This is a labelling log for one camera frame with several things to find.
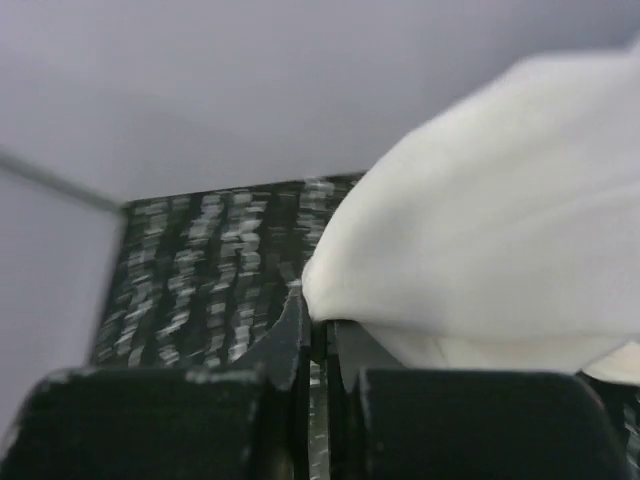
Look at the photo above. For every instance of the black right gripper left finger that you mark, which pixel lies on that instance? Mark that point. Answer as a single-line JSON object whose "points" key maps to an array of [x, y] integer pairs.
{"points": [[248, 420]]}

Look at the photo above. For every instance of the white printed t-shirt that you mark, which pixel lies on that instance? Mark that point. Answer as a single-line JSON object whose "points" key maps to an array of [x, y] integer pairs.
{"points": [[502, 234]]}

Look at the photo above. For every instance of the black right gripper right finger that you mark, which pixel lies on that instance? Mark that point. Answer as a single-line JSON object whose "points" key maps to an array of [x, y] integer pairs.
{"points": [[390, 422]]}

